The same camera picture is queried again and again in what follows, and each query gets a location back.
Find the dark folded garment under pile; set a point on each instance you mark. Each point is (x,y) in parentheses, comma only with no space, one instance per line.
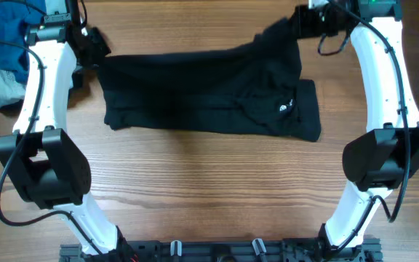
(76,83)

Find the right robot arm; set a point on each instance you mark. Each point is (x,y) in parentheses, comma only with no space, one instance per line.
(379,164)

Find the black shorts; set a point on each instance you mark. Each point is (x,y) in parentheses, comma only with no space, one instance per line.
(252,89)

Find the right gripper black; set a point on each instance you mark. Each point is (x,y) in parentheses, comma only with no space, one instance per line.
(305,21)

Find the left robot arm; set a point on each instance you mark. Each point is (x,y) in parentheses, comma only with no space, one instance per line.
(43,163)

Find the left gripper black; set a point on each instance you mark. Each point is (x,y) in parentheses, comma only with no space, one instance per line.
(95,46)

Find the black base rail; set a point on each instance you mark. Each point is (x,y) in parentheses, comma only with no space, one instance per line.
(281,250)

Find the blue crumpled garment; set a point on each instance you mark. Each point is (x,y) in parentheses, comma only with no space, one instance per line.
(14,20)

